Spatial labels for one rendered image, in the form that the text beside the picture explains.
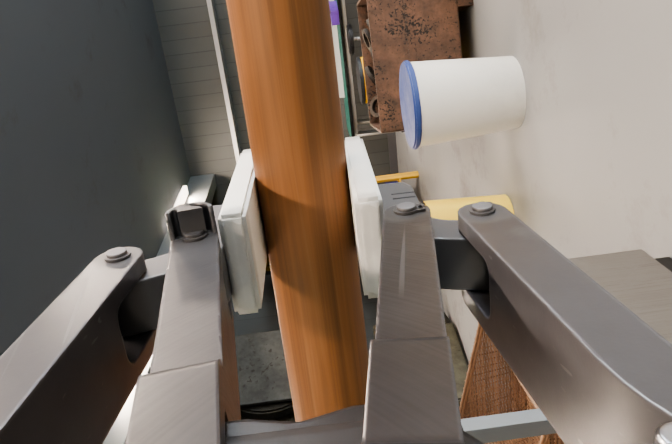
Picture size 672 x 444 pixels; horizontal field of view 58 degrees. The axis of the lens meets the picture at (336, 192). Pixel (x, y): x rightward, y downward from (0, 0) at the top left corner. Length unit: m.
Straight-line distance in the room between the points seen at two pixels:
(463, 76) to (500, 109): 0.28
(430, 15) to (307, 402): 4.19
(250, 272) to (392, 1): 4.19
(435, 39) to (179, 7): 5.14
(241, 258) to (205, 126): 8.96
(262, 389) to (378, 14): 3.41
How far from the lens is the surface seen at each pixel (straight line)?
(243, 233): 0.16
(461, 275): 0.16
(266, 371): 5.91
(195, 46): 8.89
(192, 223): 0.16
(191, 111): 9.09
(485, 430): 1.45
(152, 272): 0.16
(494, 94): 3.50
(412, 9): 4.35
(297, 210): 0.19
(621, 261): 2.29
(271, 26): 0.17
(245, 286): 0.17
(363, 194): 0.16
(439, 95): 3.41
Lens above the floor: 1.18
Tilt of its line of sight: 1 degrees down
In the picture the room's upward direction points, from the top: 97 degrees counter-clockwise
